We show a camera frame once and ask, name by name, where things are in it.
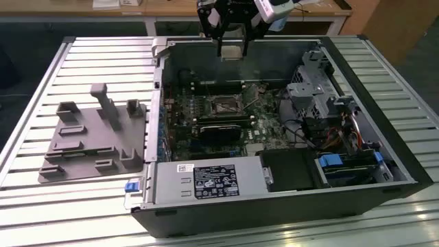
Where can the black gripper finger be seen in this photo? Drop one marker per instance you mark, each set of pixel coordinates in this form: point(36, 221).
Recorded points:
point(244, 46)
point(220, 46)

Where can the silver square CPU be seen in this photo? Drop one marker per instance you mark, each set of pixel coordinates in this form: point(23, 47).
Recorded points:
point(231, 52)

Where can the black RAM slot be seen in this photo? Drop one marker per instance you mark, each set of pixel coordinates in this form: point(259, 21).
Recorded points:
point(223, 118)
point(202, 90)
point(223, 122)
point(202, 85)

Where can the CPU socket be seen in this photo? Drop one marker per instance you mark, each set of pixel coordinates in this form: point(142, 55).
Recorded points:
point(228, 108)

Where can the wooden desk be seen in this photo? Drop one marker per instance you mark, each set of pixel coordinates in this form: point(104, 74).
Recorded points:
point(164, 9)

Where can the grey metal drive cage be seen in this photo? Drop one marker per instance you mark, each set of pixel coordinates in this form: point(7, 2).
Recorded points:
point(304, 90)

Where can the green motherboard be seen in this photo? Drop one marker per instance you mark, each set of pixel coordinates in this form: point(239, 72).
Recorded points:
point(268, 121)

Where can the small white box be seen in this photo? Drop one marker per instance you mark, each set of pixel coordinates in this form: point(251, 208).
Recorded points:
point(130, 2)

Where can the black graphics card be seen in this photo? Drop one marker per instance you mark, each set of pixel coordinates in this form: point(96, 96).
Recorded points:
point(219, 133)

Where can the large white box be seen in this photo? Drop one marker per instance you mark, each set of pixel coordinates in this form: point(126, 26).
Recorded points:
point(106, 4)

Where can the small silver heatsink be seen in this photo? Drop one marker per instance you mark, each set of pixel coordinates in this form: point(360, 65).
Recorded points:
point(255, 149)

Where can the wooden cabinet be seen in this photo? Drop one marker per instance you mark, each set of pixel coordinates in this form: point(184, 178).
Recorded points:
point(404, 25)

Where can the small white barcode sticker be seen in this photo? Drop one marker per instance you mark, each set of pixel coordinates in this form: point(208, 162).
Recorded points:
point(184, 168)

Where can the black plastic shroud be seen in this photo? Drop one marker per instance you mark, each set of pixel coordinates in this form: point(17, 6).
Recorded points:
point(291, 169)

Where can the hard disk in blue carrier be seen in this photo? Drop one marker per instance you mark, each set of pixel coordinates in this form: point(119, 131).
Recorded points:
point(331, 162)

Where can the black rating label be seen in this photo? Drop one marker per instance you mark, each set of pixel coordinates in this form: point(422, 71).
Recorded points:
point(216, 182)

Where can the grey plastic parts rack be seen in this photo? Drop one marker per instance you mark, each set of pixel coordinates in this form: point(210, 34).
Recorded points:
point(88, 144)

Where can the grey power supply unit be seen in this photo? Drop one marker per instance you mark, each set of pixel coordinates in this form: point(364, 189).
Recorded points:
point(171, 185)

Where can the blue plastic clip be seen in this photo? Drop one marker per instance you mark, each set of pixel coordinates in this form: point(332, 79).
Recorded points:
point(378, 158)

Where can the blue case latch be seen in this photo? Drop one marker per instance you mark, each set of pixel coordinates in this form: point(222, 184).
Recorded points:
point(132, 187)

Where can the black open PC case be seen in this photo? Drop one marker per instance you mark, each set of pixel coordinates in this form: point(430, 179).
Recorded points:
point(240, 221)

